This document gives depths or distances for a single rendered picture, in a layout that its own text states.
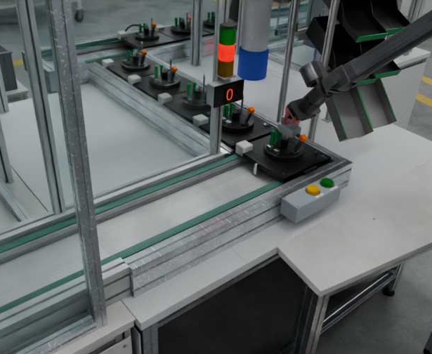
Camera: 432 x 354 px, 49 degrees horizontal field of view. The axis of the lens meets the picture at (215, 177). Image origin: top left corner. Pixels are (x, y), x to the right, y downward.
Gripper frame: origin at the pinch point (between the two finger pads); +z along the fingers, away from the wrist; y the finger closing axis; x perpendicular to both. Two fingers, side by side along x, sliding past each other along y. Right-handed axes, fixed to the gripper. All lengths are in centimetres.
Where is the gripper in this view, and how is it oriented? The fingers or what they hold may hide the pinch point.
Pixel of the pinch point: (290, 120)
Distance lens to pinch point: 164.9
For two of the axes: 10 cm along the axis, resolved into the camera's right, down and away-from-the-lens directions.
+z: -4.0, 3.8, 8.3
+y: -7.9, 3.1, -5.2
